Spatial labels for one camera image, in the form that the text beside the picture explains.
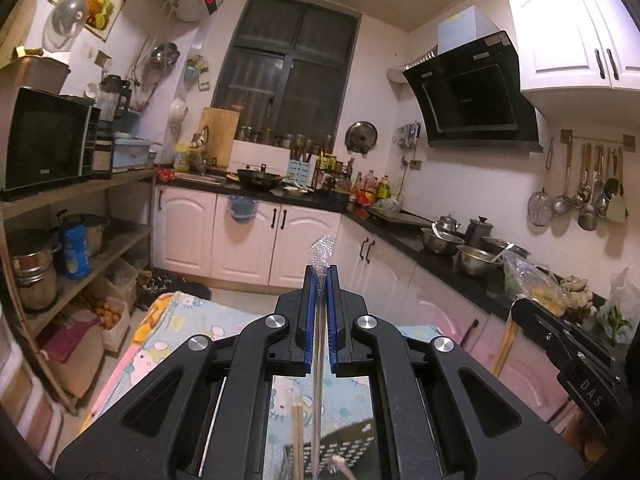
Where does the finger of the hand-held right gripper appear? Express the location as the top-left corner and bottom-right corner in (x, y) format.
(510, 297), (578, 361)

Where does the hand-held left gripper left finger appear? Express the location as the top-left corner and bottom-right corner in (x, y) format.
(54, 265), (321, 480)

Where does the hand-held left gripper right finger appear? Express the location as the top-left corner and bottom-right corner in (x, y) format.
(325, 266), (587, 480)

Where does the green perforated chopstick holder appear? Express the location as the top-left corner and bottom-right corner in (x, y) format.
(282, 422), (376, 480)

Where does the row of hanging cooking utensils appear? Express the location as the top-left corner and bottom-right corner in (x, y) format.
(526, 130), (637, 233)

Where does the clear plastic bag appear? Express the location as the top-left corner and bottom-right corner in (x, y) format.
(502, 252), (568, 316)

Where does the ginger root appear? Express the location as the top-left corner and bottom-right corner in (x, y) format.
(557, 276), (596, 318)

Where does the plastic bag of greens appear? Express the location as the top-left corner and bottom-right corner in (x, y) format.
(595, 267), (640, 346)

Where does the dark kettle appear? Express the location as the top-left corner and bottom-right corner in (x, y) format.
(465, 216), (496, 251)

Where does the cartoon cat printed blanket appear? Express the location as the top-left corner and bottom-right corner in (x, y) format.
(87, 290), (443, 441)

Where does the blue plastic bag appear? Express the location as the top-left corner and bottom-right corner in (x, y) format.
(227, 195), (258, 223)

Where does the cluster of condiment bottles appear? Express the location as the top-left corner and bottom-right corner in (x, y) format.
(347, 170), (393, 208)

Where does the blue and white knife block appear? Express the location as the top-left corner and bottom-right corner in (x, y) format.
(288, 157), (317, 188)

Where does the black wok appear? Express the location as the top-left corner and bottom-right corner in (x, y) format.
(236, 164), (292, 192)

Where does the row of windowsill jars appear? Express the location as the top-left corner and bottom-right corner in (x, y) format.
(235, 125), (336, 148)

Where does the hanging steel pot lid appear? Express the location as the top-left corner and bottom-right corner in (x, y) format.
(345, 121), (378, 153)

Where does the white bin of potatoes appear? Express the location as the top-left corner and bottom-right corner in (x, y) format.
(80, 295), (132, 353)

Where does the kitchen faucet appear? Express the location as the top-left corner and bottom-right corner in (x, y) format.
(192, 127), (211, 173)

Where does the wooden cutting board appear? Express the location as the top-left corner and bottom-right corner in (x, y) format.
(197, 106), (241, 168)

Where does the black range hood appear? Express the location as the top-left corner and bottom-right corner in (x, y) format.
(402, 6), (544, 153)

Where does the cardboard box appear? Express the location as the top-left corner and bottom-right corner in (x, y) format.
(40, 310), (106, 398)

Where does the light blue plastic container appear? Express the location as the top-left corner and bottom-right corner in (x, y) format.
(112, 137), (156, 170)

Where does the white hanging scoop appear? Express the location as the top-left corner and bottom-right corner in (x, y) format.
(169, 97), (190, 137)

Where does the blue canister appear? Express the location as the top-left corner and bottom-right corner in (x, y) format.
(60, 222), (91, 281)

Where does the dark kitchen window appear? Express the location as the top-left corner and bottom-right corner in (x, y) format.
(211, 0), (362, 153)

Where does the metal storage shelf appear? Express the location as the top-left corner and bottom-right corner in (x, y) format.
(0, 167), (158, 416)

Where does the hanging packet bag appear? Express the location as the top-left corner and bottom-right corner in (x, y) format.
(184, 55), (211, 91)

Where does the steel steamer pot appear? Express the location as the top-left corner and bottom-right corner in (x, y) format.
(7, 230), (61, 311)

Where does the white upper cabinet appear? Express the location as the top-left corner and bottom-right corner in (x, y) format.
(507, 0), (640, 93)

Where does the dark blender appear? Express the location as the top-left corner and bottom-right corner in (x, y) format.
(97, 75), (133, 123)

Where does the hanging steel bowl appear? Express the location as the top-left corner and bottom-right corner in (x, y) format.
(150, 42), (181, 67)

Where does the black microwave oven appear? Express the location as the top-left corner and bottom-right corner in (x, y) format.
(0, 86), (96, 201)

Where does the beige metal box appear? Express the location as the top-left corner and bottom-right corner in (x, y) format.
(0, 55), (72, 95)

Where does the glass pot lid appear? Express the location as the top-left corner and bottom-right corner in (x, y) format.
(50, 0), (90, 43)

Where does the fruit wall picture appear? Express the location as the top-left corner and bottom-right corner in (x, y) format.
(48, 0), (126, 43)

